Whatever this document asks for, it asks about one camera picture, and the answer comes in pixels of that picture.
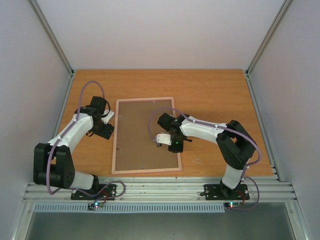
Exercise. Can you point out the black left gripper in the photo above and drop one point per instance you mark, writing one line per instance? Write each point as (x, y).
(106, 133)

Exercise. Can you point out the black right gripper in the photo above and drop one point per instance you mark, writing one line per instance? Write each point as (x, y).
(175, 146)

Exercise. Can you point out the brown cardboard backing board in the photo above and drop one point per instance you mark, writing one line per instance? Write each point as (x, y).
(137, 130)

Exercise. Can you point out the pink wooden picture frame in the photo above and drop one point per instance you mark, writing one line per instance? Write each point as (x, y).
(115, 155)

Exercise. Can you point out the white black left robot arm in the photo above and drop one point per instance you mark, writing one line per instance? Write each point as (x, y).
(53, 164)

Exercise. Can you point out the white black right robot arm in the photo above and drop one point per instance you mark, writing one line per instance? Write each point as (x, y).
(237, 147)

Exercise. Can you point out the left controller board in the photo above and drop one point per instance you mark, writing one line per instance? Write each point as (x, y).
(96, 205)

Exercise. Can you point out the controller board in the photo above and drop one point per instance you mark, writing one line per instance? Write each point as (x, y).
(233, 205)
(96, 205)

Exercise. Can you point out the right controller board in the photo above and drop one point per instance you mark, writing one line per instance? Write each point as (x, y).
(233, 205)

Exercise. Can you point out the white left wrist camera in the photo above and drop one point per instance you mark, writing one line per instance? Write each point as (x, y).
(107, 116)

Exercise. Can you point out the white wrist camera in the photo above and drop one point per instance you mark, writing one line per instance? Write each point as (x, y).
(107, 116)
(163, 139)

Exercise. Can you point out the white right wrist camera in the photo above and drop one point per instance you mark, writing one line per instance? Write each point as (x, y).
(163, 139)

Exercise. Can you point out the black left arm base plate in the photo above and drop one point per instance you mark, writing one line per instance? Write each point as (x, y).
(92, 194)

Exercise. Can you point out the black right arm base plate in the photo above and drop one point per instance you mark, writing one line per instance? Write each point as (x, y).
(218, 192)

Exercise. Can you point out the grey slotted cable duct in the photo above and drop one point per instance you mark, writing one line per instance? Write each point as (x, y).
(129, 208)

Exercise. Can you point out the aluminium front rail platform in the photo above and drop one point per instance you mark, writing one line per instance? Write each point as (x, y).
(174, 189)

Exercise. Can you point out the left aluminium corner post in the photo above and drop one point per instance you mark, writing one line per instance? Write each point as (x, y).
(48, 30)

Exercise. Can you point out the aluminium corner post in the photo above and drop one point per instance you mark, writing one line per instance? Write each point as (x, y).
(269, 35)
(48, 30)

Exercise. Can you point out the right aluminium corner post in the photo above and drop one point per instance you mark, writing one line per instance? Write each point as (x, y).
(269, 35)

